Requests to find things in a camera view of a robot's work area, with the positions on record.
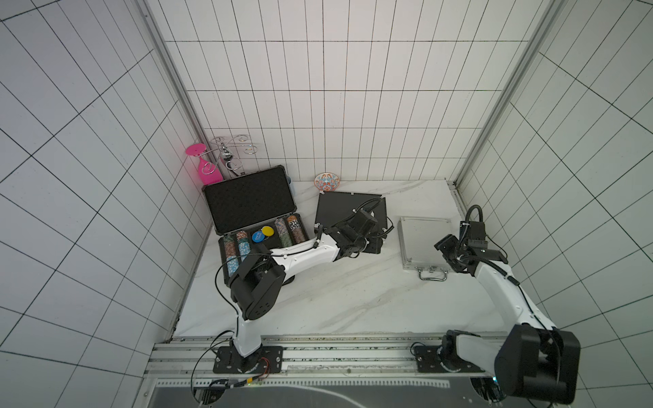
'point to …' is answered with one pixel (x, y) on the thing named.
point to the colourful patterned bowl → (326, 181)
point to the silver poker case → (418, 237)
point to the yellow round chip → (268, 230)
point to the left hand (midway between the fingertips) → (370, 246)
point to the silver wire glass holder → (224, 153)
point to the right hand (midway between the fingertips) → (442, 245)
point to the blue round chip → (258, 236)
